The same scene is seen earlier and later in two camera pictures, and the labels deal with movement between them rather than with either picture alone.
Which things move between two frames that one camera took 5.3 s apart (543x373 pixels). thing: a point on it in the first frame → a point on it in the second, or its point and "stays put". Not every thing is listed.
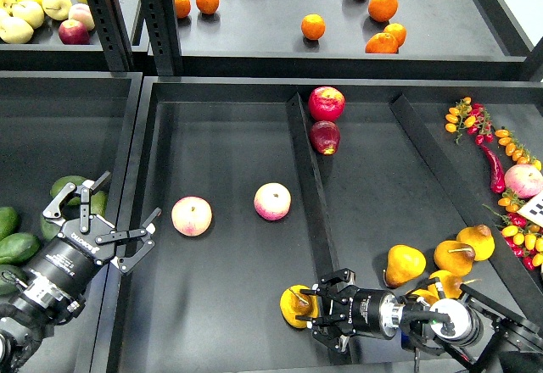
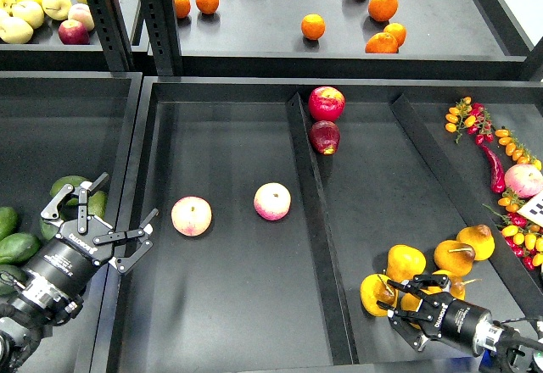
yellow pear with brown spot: (294, 303) → (375, 287)
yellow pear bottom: (450, 283) stays put
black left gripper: (86, 242) stays put
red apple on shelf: (72, 31) stays put
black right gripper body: (345, 310) → (428, 311)
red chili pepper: (498, 181) stays put
